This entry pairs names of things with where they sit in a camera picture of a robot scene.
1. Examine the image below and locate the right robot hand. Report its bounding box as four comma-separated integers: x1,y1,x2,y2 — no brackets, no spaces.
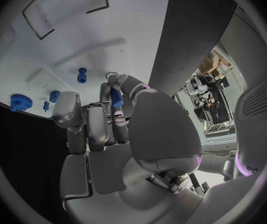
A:
52,74,204,224

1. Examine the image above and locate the blue cylinder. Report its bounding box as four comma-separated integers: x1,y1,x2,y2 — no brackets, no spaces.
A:
110,88,125,109

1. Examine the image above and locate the white task board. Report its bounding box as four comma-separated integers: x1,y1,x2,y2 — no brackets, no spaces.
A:
0,0,172,118

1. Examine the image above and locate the person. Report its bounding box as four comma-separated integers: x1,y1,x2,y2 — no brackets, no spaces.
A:
186,74,215,96

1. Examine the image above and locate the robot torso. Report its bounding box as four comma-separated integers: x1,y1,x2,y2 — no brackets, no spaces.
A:
223,74,267,184

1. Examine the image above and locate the blue spool-shaped plug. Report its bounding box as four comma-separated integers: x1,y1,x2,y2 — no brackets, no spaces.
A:
77,67,88,84

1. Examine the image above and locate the blue block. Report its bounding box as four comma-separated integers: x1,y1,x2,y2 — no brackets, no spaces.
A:
49,90,62,104

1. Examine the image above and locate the blue gear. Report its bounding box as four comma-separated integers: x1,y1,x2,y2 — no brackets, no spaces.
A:
9,94,34,112

